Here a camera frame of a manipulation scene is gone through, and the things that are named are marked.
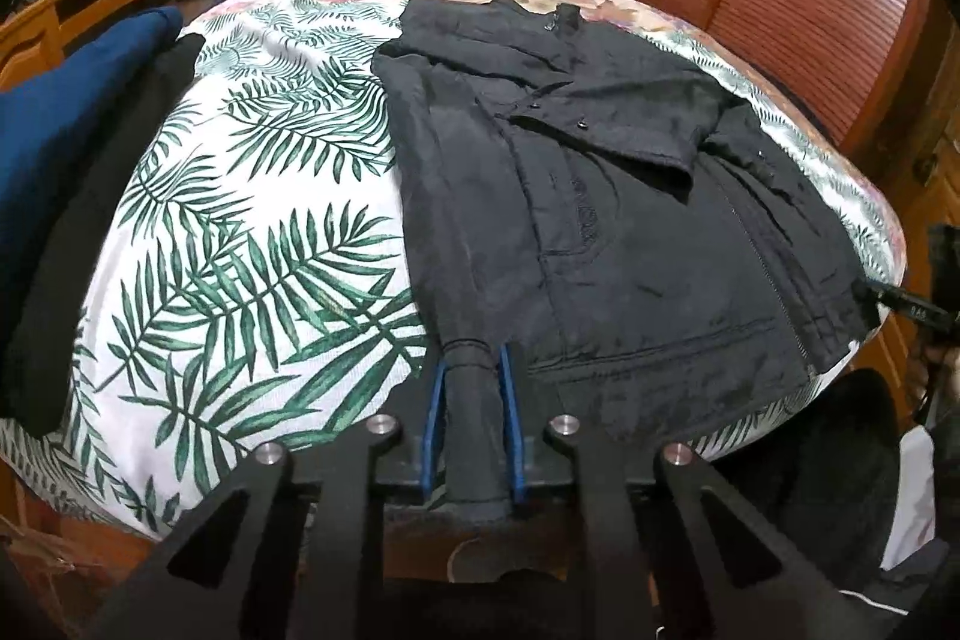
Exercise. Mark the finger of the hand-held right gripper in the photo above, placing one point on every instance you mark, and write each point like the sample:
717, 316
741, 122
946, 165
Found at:
911, 308

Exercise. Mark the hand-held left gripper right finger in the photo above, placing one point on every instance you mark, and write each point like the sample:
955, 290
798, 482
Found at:
514, 430

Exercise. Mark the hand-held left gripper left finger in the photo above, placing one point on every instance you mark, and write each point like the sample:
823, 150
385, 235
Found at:
435, 430

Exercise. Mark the black jacket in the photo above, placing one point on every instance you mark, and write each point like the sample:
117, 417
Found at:
637, 250

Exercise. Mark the wooden cabinet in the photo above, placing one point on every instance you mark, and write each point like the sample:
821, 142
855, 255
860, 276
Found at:
930, 175

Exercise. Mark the floral leaf print bedspread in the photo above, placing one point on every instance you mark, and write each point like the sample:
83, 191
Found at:
247, 250

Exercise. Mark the folded black garment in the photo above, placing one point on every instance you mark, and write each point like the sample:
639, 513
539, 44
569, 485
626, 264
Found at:
82, 280

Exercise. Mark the folded blue garment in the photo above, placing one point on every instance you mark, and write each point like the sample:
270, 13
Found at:
67, 115

